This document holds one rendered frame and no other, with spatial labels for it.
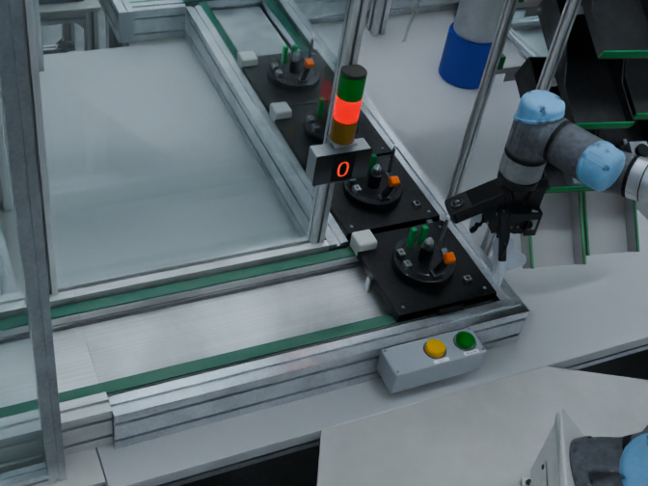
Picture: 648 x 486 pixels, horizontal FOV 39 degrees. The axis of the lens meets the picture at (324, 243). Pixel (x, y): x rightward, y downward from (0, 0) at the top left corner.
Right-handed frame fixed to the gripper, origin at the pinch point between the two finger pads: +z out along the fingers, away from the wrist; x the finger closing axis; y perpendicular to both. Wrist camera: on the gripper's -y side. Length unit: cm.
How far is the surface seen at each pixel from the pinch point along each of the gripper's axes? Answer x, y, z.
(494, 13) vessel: 104, 41, 3
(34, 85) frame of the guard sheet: 16, -78, -28
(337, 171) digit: 24.1, -22.9, -3.2
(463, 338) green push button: -1.3, 1.1, 20.6
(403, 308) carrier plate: 8.0, -9.0, 20.3
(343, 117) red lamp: 24.2, -23.4, -15.9
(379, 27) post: 135, 20, 25
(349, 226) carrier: 33.4, -14.7, 19.4
